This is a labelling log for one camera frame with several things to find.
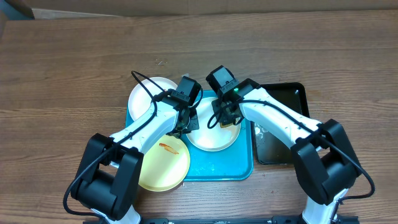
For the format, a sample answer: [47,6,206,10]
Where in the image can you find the green orange sponge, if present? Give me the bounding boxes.
[220,123,233,128]

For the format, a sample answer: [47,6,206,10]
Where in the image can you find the white plate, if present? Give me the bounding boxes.
[187,97,241,151]
[127,77,177,121]

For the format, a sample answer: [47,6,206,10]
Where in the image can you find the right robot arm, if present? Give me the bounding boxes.
[207,78,365,223]

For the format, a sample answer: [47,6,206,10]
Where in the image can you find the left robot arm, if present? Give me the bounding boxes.
[63,90,198,223]

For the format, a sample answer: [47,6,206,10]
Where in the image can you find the blue plastic tray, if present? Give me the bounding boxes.
[124,90,254,182]

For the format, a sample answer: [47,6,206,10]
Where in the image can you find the black water tray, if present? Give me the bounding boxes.
[251,82,310,165]

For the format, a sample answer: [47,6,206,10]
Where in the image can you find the yellow plate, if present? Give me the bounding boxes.
[139,135,190,192]

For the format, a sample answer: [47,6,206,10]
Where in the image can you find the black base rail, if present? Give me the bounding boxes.
[83,215,360,224]

